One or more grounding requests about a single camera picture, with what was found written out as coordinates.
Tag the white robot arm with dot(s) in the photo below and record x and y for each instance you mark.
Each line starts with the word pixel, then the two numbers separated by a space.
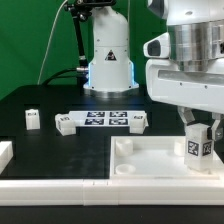
pixel 185 64

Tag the white square table top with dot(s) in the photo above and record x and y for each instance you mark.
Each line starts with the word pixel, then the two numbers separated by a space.
pixel 155 157

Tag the white marker base plate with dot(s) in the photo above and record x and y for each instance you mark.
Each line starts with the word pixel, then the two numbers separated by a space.
pixel 106 118

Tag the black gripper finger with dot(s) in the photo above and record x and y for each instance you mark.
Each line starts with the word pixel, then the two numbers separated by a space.
pixel 216 131
pixel 186 115

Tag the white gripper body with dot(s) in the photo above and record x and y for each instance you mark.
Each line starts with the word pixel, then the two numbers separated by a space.
pixel 198 90

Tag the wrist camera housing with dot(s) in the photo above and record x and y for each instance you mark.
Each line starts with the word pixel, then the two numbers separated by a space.
pixel 158 47

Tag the white obstacle fence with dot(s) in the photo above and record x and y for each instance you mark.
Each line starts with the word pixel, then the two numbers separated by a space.
pixel 112 192

